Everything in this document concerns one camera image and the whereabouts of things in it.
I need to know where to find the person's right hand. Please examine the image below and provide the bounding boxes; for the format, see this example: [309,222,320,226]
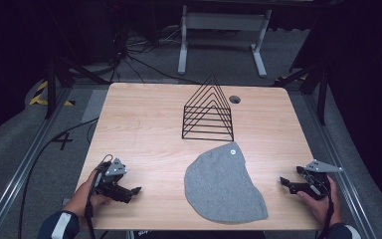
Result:
[295,174,343,227]

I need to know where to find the black wire rack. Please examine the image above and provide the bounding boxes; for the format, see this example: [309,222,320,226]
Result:
[181,75,236,142]

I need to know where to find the left hand-held gripper cable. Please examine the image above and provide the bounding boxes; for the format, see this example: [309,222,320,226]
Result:
[84,153,114,239]

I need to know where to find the black tripod stand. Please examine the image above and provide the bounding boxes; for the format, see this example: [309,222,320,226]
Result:
[44,54,111,120]
[271,62,330,126]

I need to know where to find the grey felt cloth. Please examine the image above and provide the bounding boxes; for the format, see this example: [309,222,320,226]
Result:
[183,141,270,225]

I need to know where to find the person's left hand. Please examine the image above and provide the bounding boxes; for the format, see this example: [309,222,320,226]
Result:
[63,169,113,218]

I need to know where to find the yellow and black tape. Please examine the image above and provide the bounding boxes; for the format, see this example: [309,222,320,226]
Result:
[28,80,77,108]

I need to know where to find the white metal desk frame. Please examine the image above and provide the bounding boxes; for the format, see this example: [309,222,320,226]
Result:
[177,4,274,79]

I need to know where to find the tangle of black cables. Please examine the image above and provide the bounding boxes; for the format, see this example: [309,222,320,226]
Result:
[110,23,202,86]

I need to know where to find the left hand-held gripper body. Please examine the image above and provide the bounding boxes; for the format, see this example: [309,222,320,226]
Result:
[94,156,134,204]

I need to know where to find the aluminium floor rail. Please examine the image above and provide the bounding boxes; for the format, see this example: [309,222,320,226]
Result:
[302,94,382,239]
[0,87,74,239]

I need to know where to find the right hand-held gripper cable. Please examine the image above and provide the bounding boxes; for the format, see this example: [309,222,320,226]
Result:
[317,180,335,239]

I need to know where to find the long black floor cable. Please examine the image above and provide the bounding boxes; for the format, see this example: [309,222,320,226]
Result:
[17,117,99,239]

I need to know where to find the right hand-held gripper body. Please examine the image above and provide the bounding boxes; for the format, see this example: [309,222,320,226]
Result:
[294,159,344,201]

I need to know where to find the person's dark clothing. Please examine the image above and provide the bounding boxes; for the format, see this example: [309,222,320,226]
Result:
[132,230,267,239]

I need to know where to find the hand-held gripper cable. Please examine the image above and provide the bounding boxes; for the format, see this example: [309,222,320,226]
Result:
[84,153,114,239]
[317,180,335,239]

